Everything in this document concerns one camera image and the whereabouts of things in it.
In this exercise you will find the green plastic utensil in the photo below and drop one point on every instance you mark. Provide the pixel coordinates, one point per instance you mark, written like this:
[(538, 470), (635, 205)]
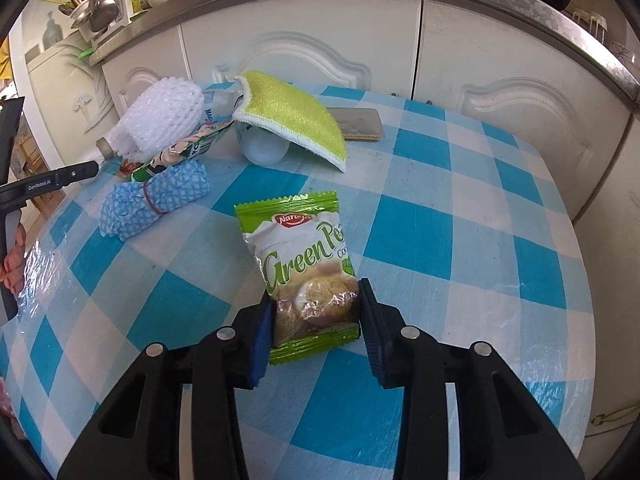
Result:
[(85, 52)]

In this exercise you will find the cartoon printed milk packet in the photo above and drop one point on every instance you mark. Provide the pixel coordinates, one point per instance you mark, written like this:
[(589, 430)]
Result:
[(195, 147)]

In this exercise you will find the translucent white plastic cup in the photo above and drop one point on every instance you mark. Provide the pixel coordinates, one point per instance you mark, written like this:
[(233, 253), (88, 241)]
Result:
[(262, 150)]

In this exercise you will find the yellow cloth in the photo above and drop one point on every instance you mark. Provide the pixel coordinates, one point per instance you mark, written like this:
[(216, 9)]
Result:
[(4, 60)]

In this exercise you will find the steel ladle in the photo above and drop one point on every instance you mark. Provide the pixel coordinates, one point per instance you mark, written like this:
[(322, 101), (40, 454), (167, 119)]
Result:
[(102, 10)]

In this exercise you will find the white kitchen cabinet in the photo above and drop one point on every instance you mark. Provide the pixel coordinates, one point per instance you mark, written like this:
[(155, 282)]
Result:
[(450, 60)]

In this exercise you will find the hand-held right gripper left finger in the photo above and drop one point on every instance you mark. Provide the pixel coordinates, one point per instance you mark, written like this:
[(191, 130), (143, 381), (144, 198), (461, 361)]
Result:
[(262, 340)]

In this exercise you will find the brown scouring pad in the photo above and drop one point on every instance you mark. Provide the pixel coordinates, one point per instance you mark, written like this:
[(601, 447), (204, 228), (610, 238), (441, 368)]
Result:
[(357, 122)]

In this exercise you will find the blue checked tablecloth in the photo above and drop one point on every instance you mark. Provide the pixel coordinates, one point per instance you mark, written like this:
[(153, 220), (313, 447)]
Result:
[(425, 235)]

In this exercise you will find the green cookie packet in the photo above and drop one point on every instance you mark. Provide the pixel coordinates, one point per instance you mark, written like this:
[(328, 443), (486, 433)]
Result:
[(300, 260)]

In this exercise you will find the large white foam net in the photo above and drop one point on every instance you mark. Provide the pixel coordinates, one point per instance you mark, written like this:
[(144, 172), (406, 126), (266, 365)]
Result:
[(160, 115)]

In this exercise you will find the white dish rack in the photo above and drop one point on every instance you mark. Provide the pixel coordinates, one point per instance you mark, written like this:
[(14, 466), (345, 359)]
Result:
[(120, 5)]

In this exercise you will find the yellow-green scouring sponge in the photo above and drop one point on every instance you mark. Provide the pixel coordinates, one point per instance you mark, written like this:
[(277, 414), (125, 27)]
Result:
[(295, 110)]

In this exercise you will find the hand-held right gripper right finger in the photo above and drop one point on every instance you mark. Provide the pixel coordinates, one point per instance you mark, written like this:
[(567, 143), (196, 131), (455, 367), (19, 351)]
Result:
[(372, 340)]

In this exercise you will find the blue patterned cloth roll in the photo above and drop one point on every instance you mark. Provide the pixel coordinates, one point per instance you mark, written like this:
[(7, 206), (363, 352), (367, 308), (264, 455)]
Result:
[(165, 195)]

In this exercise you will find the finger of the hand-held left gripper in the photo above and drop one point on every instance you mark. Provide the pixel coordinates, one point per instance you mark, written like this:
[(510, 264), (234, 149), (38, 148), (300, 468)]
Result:
[(80, 172)]

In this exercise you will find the white flower wall hook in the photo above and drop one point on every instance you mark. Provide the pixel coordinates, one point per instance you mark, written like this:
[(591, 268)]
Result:
[(80, 102)]

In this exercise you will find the small green white packet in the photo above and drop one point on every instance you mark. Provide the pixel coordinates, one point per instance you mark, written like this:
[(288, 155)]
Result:
[(145, 174)]

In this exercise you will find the person's left hand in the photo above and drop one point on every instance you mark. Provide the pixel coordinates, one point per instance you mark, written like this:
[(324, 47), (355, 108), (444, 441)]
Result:
[(14, 260)]

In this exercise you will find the white plate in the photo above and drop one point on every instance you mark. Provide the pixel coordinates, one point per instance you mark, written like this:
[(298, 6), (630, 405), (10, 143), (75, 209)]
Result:
[(625, 52)]

